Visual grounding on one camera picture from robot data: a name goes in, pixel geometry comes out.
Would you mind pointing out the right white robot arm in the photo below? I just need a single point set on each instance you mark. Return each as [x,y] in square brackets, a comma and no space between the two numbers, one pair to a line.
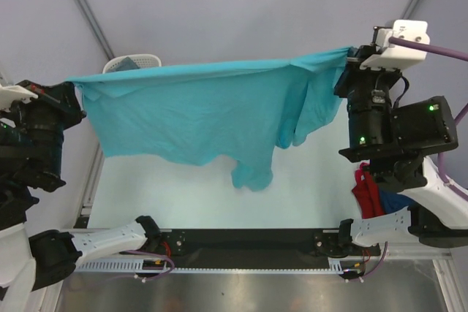
[397,142]

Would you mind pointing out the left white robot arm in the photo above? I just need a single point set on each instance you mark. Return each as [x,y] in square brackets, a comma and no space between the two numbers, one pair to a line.
[30,263]

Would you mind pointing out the navy blue folded shirt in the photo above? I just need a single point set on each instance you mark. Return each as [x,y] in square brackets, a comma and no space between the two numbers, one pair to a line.
[392,202]

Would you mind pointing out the red folded shirt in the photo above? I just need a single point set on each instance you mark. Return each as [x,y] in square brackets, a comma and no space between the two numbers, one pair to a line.
[367,193]

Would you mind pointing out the light teal polo shirt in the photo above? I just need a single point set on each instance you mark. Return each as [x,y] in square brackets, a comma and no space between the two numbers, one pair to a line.
[191,114]

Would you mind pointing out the aluminium frame rail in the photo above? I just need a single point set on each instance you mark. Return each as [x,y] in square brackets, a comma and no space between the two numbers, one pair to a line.
[145,261]

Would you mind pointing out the white plastic laundry basket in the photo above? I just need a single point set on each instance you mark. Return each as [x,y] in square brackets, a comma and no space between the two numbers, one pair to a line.
[134,61]

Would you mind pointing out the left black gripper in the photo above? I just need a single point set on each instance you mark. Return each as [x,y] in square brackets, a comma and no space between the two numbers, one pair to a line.
[62,96]

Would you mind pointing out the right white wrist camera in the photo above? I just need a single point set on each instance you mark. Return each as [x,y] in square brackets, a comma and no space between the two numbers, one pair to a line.
[397,46]

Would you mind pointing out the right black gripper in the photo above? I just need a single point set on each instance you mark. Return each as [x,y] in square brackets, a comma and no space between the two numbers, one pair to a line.
[352,71]

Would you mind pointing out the grey shirt in basket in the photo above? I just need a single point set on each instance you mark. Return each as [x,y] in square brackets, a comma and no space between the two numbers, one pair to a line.
[126,64]

